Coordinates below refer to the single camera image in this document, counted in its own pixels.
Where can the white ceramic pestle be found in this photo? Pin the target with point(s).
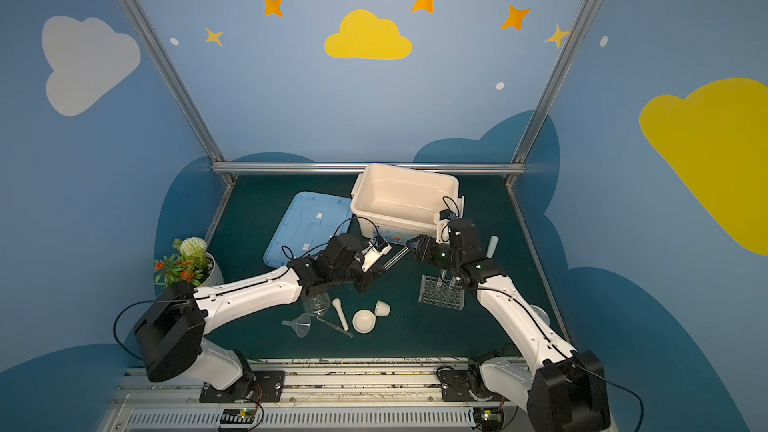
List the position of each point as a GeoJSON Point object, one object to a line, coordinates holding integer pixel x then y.
{"type": "Point", "coordinates": [337, 305]}

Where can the small white crucible cup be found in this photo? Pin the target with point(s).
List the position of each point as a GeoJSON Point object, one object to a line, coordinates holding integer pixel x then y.
{"type": "Point", "coordinates": [382, 309]}

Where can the light blue plastic scoop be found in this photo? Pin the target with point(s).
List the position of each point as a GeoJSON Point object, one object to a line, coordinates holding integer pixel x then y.
{"type": "Point", "coordinates": [492, 246]}

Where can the glass stirring rod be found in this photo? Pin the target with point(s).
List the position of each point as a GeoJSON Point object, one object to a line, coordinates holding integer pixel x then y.
{"type": "Point", "coordinates": [335, 327]}

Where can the white plastic storage bin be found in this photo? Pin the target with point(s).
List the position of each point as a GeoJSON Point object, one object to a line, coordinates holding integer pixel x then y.
{"type": "Point", "coordinates": [401, 203]}

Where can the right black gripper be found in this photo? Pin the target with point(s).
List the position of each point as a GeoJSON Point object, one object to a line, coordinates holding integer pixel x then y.
{"type": "Point", "coordinates": [424, 249]}

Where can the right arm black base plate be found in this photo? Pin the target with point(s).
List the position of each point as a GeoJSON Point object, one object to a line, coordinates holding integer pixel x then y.
{"type": "Point", "coordinates": [461, 385]}

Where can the white ceramic mortar bowl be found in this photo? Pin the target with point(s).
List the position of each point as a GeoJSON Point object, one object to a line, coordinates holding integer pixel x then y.
{"type": "Point", "coordinates": [364, 321]}

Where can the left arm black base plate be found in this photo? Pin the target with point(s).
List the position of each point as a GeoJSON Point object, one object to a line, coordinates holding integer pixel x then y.
{"type": "Point", "coordinates": [264, 385]}

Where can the controller circuit board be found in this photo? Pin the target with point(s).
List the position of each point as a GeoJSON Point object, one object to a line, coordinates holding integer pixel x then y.
{"type": "Point", "coordinates": [488, 420]}
{"type": "Point", "coordinates": [240, 419]}

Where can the clear plastic funnel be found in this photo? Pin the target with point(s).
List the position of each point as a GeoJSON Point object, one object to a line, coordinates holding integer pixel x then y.
{"type": "Point", "coordinates": [300, 325]}

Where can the right controller circuit board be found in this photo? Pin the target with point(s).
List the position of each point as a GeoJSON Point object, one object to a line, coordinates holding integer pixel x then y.
{"type": "Point", "coordinates": [488, 420]}

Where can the clear test tube rack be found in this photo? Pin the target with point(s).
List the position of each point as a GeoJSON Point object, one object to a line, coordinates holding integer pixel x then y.
{"type": "Point", "coordinates": [430, 295]}

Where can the light blue bin lid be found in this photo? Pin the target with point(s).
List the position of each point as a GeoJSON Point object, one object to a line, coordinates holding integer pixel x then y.
{"type": "Point", "coordinates": [309, 221]}

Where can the clear glass petri dish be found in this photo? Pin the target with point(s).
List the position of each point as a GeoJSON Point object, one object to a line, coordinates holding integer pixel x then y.
{"type": "Point", "coordinates": [317, 305]}

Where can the aluminium rail base frame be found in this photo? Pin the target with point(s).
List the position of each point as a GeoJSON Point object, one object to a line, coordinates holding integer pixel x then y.
{"type": "Point", "coordinates": [383, 394]}

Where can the left controller circuit board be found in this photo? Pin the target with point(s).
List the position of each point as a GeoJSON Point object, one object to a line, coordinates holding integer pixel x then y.
{"type": "Point", "coordinates": [240, 419]}

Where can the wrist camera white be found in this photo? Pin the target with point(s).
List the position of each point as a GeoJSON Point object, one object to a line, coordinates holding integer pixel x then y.
{"type": "Point", "coordinates": [377, 248]}
{"type": "Point", "coordinates": [442, 220]}

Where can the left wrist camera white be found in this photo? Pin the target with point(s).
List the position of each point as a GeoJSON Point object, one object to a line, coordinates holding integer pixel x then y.
{"type": "Point", "coordinates": [377, 248]}

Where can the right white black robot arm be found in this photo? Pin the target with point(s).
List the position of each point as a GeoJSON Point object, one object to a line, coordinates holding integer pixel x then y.
{"type": "Point", "coordinates": [563, 389]}

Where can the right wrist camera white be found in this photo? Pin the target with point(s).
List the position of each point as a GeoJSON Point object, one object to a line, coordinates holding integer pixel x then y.
{"type": "Point", "coordinates": [442, 220]}

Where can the potted flower plant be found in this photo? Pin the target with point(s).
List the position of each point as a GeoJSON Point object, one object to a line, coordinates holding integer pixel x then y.
{"type": "Point", "coordinates": [190, 262]}

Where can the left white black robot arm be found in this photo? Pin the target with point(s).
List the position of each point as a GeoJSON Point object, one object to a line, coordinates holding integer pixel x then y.
{"type": "Point", "coordinates": [171, 334]}

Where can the clear plastic beaker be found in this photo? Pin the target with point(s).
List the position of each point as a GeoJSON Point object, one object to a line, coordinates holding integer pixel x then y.
{"type": "Point", "coordinates": [541, 313]}

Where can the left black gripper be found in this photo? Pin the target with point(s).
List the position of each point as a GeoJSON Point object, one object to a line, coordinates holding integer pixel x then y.
{"type": "Point", "coordinates": [365, 273]}

